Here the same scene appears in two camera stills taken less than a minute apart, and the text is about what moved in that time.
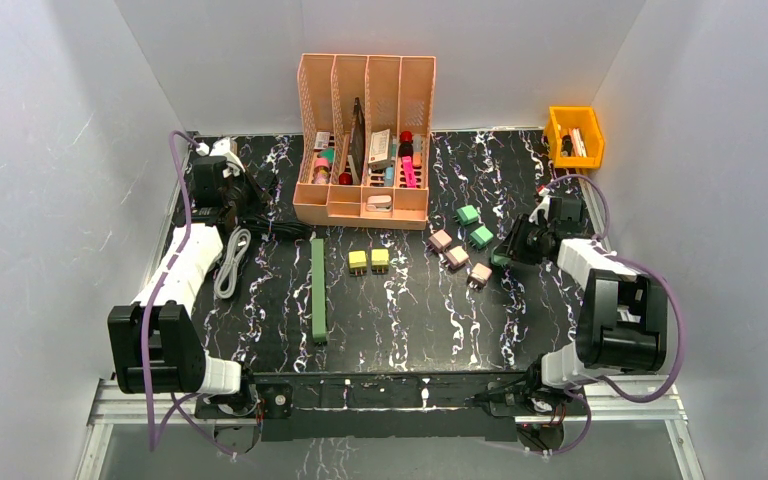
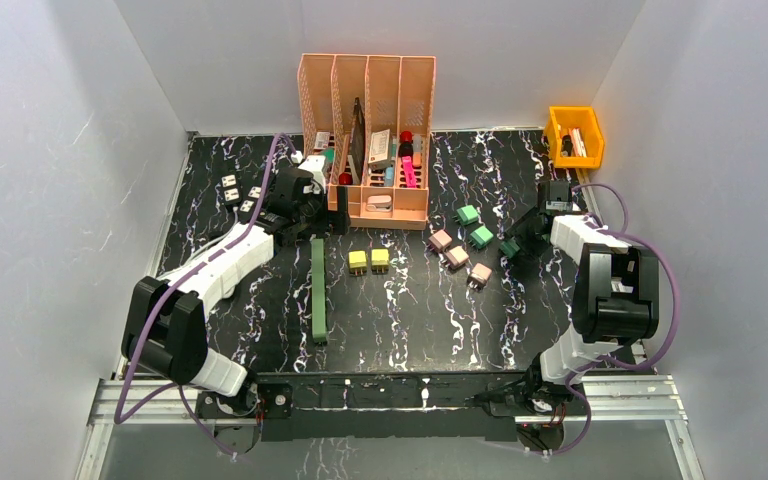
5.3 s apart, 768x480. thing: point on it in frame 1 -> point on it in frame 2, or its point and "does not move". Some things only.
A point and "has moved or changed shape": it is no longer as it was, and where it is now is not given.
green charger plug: (467, 214) does not move
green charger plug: (500, 259) has moved or changed shape
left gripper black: (245, 198) -> (321, 213)
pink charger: (479, 275) does not move
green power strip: (318, 291) does not move
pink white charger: (440, 240) does not move
